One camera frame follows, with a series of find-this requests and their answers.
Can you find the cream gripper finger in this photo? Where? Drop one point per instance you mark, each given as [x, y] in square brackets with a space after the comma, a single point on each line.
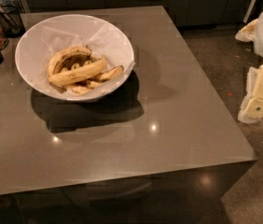
[251, 110]
[247, 33]

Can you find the yellow banana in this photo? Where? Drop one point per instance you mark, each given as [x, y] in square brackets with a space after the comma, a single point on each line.
[79, 74]

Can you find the white bowl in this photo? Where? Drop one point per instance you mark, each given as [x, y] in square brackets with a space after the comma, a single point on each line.
[29, 52]

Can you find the banana peel pieces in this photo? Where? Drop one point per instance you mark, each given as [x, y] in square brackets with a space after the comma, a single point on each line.
[92, 83]

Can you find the curved banana peel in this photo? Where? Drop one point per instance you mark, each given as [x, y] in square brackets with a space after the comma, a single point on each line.
[60, 57]

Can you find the white paper liner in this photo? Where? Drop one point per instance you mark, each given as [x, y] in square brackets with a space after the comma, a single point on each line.
[103, 39]

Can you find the black wire mesh basket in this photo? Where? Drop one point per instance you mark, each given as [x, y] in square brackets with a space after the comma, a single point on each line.
[10, 20]

